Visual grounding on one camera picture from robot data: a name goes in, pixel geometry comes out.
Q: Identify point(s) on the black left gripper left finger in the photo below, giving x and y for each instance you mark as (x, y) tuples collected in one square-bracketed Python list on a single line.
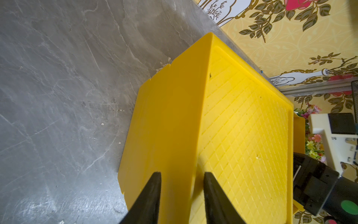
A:
[(145, 210)]

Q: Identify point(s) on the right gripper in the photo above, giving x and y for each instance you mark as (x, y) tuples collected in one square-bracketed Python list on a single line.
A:
[(313, 182)]

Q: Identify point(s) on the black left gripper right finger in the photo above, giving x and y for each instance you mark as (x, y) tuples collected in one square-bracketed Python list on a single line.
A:
[(219, 209)]

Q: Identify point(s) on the yellow plastic drawer cabinet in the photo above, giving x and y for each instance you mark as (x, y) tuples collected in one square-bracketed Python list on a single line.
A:
[(209, 111)]

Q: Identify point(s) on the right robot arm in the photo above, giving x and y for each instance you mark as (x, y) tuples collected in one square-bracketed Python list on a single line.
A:
[(342, 203)]

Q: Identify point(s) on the artificial flower bouquet white fence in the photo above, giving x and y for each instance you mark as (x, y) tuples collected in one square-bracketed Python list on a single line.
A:
[(313, 142)]

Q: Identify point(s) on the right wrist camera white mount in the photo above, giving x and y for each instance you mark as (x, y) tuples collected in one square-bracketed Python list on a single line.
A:
[(339, 137)]

